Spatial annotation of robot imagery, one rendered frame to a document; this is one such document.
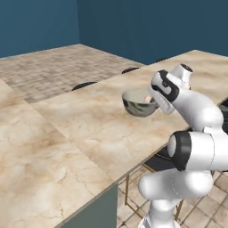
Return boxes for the grey green bowl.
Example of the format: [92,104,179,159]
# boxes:
[121,90,160,118]

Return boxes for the pale pink food piece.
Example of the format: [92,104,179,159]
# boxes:
[143,94,154,104]

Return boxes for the black stool with gold legs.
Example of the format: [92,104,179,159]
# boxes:
[124,144,185,222]

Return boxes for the teal counter base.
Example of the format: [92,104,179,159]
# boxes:
[61,183,119,228]

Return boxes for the black round stool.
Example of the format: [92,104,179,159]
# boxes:
[121,67,141,75]
[71,81,98,92]

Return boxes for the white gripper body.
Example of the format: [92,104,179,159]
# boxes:
[149,88,176,116]

